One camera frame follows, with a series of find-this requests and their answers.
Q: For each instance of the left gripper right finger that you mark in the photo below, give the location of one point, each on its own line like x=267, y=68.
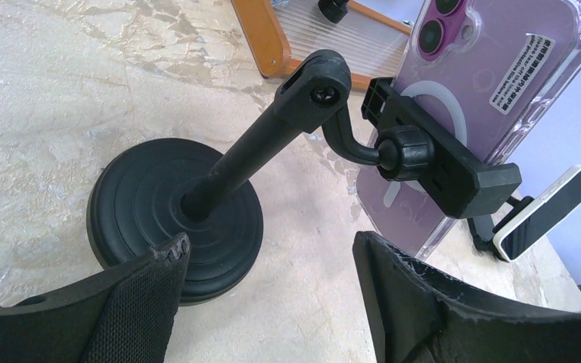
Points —
x=417, y=313

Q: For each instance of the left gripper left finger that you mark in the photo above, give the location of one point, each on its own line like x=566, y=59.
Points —
x=122, y=314

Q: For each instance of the black round-base phone stand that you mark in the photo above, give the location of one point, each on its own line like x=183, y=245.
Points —
x=167, y=186

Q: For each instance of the black phone clamp holder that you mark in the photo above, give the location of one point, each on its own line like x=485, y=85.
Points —
x=413, y=146

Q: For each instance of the phone with blue case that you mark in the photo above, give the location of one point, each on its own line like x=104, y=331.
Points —
x=530, y=219

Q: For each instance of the phone with purple clear case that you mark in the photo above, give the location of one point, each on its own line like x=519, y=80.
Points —
x=486, y=71

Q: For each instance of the black folding phone stand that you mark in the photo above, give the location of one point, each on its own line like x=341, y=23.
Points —
x=483, y=228

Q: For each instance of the orange wooden shelf rack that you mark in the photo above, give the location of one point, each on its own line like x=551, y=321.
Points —
x=282, y=34

